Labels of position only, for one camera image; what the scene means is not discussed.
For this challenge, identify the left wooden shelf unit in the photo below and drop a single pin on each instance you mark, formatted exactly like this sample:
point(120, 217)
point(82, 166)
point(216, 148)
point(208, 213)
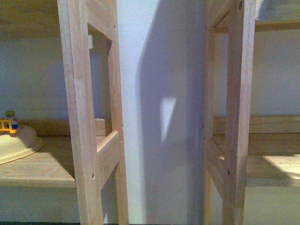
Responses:
point(60, 73)

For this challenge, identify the wooden shelf unit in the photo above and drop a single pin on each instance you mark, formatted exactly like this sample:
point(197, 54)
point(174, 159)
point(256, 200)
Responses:
point(60, 73)
point(251, 128)

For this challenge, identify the right wooden shelf unit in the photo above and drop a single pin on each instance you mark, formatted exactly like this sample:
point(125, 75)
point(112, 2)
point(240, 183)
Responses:
point(251, 128)

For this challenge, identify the toy figure green hat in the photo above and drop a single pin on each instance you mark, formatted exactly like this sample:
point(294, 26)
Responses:
point(10, 115)

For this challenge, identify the yellow toy frame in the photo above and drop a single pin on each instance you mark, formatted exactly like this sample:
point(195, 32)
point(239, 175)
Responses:
point(6, 126)

